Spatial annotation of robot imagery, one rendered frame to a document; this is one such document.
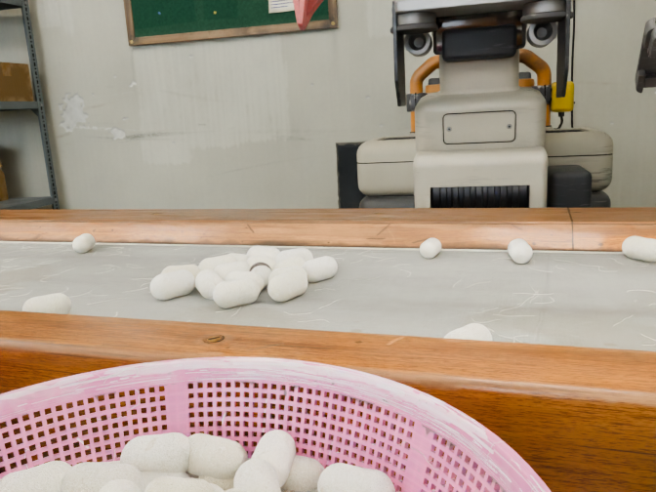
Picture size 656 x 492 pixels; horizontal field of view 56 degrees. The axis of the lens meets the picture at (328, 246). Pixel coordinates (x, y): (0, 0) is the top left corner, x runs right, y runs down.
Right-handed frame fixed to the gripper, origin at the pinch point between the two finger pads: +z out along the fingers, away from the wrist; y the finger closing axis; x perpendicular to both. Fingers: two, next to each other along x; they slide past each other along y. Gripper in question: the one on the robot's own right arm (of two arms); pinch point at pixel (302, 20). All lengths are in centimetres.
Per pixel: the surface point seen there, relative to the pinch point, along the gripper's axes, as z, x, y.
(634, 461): 47, -35, 28
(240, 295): 38.1, -20.9, 3.7
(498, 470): 47, -42, 22
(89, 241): 29.5, -4.4, -22.4
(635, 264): 32.6, -7.5, 34.9
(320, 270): 34.9, -14.6, 8.3
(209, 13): -104, 138, -86
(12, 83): -74, 130, -169
